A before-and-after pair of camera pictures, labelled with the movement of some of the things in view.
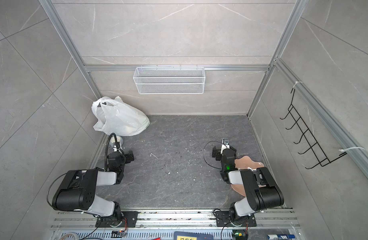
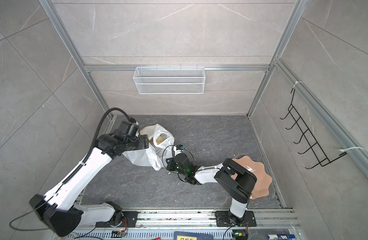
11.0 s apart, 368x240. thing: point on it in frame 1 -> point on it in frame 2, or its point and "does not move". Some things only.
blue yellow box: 184,235 does not move
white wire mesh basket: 169,80 does not move
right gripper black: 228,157 -> 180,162
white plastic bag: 117,117 -> 159,137
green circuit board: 239,234 does not move
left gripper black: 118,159 -> 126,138
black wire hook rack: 314,146 does not move
